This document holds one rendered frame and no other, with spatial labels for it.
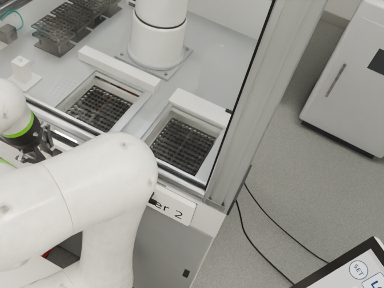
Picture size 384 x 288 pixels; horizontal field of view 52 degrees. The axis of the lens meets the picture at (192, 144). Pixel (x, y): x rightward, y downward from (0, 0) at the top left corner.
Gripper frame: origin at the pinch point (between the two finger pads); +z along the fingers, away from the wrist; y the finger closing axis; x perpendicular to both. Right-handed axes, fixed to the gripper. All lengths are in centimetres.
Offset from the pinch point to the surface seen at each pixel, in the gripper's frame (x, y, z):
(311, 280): 79, -1, -15
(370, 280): 89, -5, -23
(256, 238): 75, -32, 110
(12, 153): -20.0, 1.1, 16.9
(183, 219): 43.8, -4.3, 9.7
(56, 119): -3.4, -11.2, -3.1
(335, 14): 65, -281, 189
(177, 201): 40.3, -6.8, 2.7
